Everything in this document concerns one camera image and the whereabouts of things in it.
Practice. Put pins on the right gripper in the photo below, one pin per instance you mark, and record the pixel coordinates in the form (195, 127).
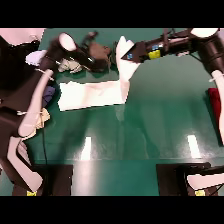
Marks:
(146, 50)

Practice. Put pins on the white garment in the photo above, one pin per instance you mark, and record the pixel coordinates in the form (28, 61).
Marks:
(90, 95)

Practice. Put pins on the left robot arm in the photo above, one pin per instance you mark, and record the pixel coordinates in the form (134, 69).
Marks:
(20, 96)

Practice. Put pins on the brown garment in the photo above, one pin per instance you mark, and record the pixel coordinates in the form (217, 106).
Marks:
(99, 50)

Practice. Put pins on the cream garment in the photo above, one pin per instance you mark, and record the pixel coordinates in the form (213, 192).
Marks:
(69, 66)

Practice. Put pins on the red garment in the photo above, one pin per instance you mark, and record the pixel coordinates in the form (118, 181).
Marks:
(216, 103)

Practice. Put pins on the blue garment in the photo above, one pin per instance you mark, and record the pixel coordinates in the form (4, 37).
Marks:
(48, 95)

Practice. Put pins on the pale lilac garment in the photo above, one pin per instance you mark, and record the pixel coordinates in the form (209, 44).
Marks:
(36, 57)

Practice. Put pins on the yellow garment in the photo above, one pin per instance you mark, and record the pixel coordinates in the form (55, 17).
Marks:
(43, 118)

